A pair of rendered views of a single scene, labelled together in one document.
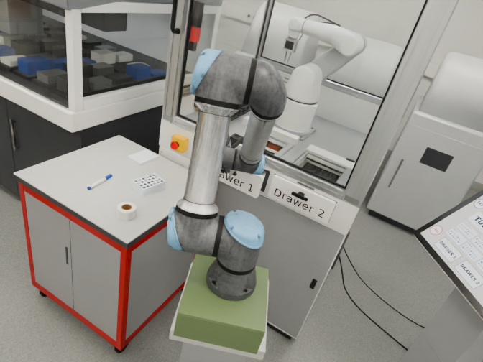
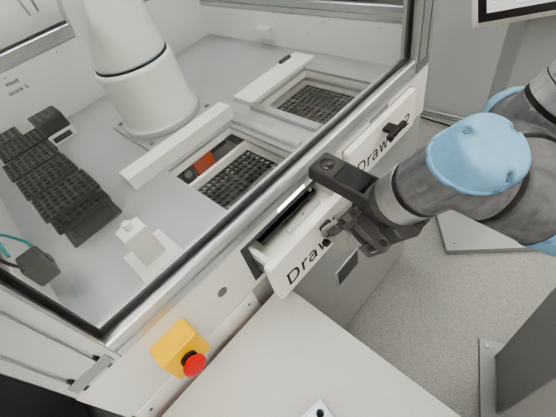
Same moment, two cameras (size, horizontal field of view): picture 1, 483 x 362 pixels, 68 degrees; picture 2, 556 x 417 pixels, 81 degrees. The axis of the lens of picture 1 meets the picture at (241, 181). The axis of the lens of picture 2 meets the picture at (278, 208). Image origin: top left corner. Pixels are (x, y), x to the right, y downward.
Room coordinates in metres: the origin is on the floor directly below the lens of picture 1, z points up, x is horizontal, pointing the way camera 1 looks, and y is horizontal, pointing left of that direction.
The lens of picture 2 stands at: (1.21, 0.41, 1.41)
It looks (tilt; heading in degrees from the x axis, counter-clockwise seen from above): 47 degrees down; 305
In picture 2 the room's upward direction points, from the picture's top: 18 degrees counter-clockwise
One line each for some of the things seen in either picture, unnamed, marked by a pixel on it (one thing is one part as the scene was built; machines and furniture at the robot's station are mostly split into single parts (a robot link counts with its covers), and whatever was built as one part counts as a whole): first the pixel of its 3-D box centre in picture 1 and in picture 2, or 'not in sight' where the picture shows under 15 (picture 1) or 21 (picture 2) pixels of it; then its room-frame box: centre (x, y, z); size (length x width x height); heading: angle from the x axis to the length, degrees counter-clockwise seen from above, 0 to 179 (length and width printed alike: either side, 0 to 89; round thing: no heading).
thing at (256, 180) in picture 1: (231, 174); (321, 232); (1.38, 0.05, 0.87); 0.29 x 0.02 x 0.11; 68
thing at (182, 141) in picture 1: (179, 143); (182, 349); (1.54, 0.34, 0.88); 0.07 x 0.05 x 0.07; 68
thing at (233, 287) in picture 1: (233, 268); not in sight; (0.78, -0.04, 0.91); 0.15 x 0.15 x 0.10
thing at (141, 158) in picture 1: (143, 157); not in sight; (1.51, 0.50, 0.77); 0.13 x 0.09 x 0.02; 155
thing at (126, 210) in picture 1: (126, 211); not in sight; (1.07, 0.40, 0.78); 0.07 x 0.07 x 0.04
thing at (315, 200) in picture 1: (300, 198); (381, 136); (1.32, -0.27, 0.87); 0.29 x 0.02 x 0.11; 68
